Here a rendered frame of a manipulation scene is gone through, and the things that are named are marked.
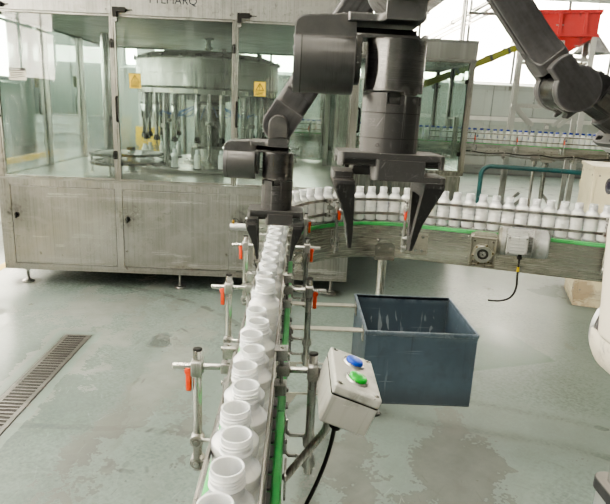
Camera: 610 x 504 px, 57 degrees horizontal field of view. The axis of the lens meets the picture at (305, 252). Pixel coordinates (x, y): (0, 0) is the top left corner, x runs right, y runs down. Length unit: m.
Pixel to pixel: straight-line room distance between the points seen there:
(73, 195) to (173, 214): 0.80
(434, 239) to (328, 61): 2.31
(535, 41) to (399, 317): 1.07
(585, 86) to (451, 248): 1.82
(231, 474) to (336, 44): 0.45
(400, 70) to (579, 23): 7.38
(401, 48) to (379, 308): 1.38
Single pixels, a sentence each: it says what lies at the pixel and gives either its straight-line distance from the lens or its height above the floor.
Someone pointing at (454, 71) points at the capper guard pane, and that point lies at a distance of 6.56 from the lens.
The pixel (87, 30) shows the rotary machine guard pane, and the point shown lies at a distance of 4.75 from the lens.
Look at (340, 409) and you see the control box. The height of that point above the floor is 1.08.
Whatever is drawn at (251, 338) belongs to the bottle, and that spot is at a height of 1.16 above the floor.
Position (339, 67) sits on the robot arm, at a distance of 0.54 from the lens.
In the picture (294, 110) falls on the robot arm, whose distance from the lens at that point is 1.00.
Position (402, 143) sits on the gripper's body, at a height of 1.50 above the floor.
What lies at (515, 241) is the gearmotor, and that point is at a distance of 2.63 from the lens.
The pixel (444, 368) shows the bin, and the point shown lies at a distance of 1.63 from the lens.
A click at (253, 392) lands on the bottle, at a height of 1.16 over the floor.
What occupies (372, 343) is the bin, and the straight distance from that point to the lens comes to 1.56.
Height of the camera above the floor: 1.53
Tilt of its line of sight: 15 degrees down
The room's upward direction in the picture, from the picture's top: 3 degrees clockwise
